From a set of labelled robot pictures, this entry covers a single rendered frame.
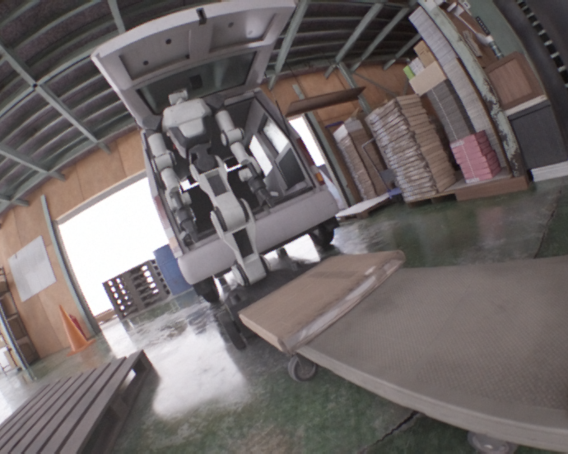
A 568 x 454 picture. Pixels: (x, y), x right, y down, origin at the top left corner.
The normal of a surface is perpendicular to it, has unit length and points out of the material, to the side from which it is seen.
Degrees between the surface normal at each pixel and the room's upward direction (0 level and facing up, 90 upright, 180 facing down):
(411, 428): 0
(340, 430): 0
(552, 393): 0
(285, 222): 88
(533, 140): 90
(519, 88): 90
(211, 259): 89
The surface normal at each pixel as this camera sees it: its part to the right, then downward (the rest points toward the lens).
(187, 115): 0.34, -0.11
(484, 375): -0.42, -0.91
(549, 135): -0.87, 0.41
